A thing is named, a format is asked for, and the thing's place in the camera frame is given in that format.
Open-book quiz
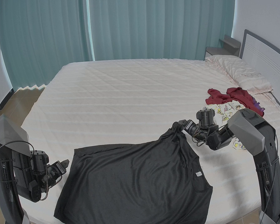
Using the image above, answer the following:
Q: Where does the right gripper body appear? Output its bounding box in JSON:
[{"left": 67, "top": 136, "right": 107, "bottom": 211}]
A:
[{"left": 178, "top": 119, "right": 199, "bottom": 137}]

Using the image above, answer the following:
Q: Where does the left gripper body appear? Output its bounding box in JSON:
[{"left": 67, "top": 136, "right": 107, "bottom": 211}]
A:
[{"left": 47, "top": 161, "right": 66, "bottom": 180}]

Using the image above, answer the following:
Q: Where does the black T-shirt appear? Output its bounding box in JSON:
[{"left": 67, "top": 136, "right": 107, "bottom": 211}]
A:
[{"left": 54, "top": 122, "right": 213, "bottom": 224}]

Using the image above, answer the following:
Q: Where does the white printed pyjama top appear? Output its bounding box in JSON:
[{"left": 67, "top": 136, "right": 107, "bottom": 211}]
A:
[{"left": 202, "top": 102, "right": 246, "bottom": 151}]

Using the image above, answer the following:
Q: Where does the dark red garment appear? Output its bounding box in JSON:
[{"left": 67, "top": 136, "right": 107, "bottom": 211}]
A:
[{"left": 205, "top": 87, "right": 264, "bottom": 117}]

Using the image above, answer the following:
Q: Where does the bed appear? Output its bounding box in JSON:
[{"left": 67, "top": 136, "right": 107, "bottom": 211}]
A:
[{"left": 21, "top": 29, "right": 280, "bottom": 224}]

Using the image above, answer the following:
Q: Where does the purple garment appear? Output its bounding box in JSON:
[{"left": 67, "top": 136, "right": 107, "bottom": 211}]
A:
[{"left": 252, "top": 97, "right": 266, "bottom": 112}]

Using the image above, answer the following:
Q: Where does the pale pink pillow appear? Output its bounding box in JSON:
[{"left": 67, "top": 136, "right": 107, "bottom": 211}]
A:
[{"left": 205, "top": 54, "right": 273, "bottom": 95}]

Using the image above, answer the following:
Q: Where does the grey bedside table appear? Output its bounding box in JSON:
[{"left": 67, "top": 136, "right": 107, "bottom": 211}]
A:
[{"left": 205, "top": 35, "right": 241, "bottom": 61}]

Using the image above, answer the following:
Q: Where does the blue-green curtain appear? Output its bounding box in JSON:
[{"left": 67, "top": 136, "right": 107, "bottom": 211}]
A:
[
  {"left": 0, "top": 0, "right": 95, "bottom": 90},
  {"left": 89, "top": 0, "right": 236, "bottom": 61}
]

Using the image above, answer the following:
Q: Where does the black cable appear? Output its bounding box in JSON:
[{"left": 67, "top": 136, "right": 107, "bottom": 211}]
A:
[
  {"left": 0, "top": 141, "right": 35, "bottom": 170},
  {"left": 192, "top": 134, "right": 211, "bottom": 147}
]

